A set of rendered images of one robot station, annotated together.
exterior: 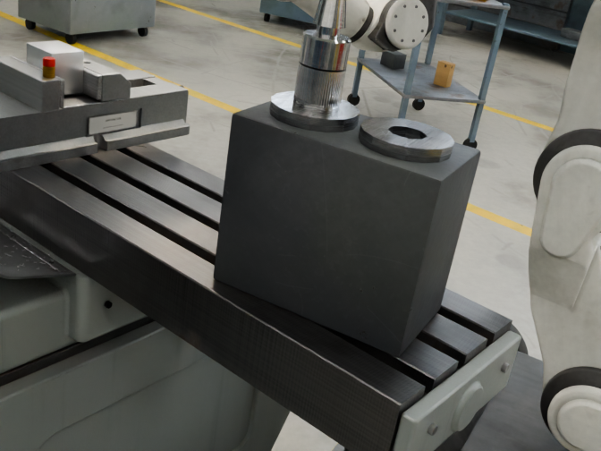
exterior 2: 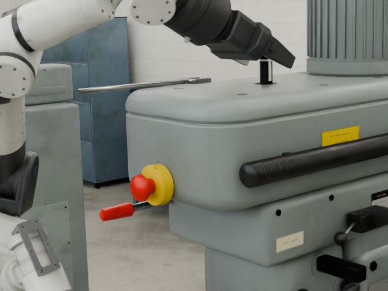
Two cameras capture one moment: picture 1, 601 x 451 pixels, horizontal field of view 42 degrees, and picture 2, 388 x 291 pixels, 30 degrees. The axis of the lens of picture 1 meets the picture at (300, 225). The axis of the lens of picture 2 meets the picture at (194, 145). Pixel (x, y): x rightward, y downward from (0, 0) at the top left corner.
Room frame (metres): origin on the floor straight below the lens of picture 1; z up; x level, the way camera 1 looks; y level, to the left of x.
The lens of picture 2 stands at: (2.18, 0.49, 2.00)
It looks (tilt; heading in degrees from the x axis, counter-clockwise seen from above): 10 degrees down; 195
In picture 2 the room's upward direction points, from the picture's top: 2 degrees counter-clockwise
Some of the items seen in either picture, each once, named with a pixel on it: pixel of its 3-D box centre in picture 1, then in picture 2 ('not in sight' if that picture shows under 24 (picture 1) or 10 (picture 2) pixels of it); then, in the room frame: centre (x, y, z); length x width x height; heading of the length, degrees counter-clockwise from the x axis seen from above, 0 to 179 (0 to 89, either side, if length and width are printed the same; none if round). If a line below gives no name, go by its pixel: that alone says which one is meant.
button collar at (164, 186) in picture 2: not in sight; (156, 184); (1.20, 0.18, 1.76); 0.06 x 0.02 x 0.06; 54
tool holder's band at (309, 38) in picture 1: (326, 39); not in sight; (0.75, 0.00, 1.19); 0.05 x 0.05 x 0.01
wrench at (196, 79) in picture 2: not in sight; (144, 84); (1.07, 0.13, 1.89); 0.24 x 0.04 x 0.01; 141
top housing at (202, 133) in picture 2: not in sight; (272, 130); (1.00, 0.32, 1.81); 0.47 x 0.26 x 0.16; 144
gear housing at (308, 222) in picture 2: not in sight; (284, 202); (0.98, 0.34, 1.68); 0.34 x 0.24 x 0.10; 144
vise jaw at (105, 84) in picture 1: (88, 75); not in sight; (1.10, 0.34, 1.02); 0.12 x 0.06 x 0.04; 54
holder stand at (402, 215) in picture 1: (342, 211); not in sight; (0.73, -0.04, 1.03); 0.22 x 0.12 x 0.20; 65
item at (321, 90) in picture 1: (320, 75); not in sight; (0.75, 0.00, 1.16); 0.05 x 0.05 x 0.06
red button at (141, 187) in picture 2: not in sight; (143, 187); (1.21, 0.17, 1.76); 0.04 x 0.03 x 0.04; 54
